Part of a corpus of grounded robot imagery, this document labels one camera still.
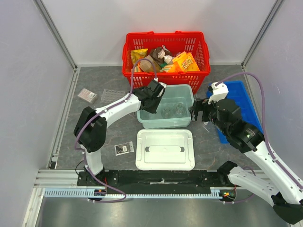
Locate small glass vial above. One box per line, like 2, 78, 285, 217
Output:
161, 106, 172, 119

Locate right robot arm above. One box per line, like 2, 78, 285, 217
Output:
189, 99, 303, 225

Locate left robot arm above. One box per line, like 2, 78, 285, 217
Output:
74, 83, 167, 186

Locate light teal plastic bin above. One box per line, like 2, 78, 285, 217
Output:
137, 84, 194, 129

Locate blue compartment tray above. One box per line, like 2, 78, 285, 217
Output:
205, 80, 264, 144

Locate brown cardboard box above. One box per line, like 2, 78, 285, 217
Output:
139, 55, 161, 72

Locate clear test tube rack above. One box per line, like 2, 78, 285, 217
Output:
101, 89, 126, 103

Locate white pump bottle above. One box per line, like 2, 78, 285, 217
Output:
158, 50, 173, 65

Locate orange Scrub Daddy box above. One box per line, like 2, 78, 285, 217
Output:
172, 52, 200, 72

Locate yellow snack bag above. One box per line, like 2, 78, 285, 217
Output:
130, 48, 148, 65

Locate red plastic shopping basket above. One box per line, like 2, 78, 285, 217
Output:
122, 31, 211, 94

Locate white bin lid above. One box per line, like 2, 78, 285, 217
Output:
135, 129, 195, 171

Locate black powder sachet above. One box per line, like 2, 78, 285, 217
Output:
114, 141, 134, 156

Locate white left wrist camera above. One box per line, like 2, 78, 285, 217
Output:
153, 78, 167, 97

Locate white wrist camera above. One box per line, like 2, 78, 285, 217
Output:
153, 78, 167, 97
208, 82, 229, 105

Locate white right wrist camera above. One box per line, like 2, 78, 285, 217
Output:
208, 82, 229, 105

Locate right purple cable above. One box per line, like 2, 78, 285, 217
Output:
216, 72, 303, 204

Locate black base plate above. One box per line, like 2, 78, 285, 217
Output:
77, 161, 238, 187

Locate slotted cable duct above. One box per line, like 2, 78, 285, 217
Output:
44, 188, 223, 199

